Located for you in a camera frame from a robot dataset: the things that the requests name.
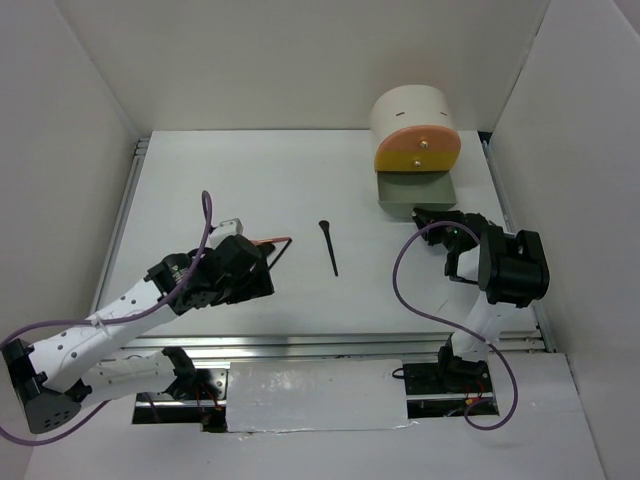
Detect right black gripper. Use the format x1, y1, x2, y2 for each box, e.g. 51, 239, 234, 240
415, 207, 465, 253

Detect round cream drawer organizer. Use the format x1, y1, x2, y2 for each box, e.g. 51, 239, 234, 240
370, 85, 461, 220

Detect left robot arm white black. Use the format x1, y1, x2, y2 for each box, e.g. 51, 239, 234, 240
2, 234, 275, 434

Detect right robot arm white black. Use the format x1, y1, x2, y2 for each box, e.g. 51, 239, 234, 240
410, 208, 550, 393

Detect salmon makeup spatula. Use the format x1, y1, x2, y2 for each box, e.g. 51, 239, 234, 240
252, 236, 292, 245

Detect thin black makeup brush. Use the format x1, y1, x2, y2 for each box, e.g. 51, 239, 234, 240
268, 237, 293, 270

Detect black round makeup brush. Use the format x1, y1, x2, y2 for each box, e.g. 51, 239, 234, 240
318, 219, 339, 277

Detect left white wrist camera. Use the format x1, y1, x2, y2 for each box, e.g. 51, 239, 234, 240
211, 218, 244, 238

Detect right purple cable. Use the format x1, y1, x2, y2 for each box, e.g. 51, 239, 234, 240
391, 221, 518, 432

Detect purple cable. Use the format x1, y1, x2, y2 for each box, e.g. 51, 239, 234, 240
391, 221, 518, 432
0, 189, 215, 446

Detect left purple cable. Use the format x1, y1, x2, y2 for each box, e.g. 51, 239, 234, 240
0, 189, 215, 446

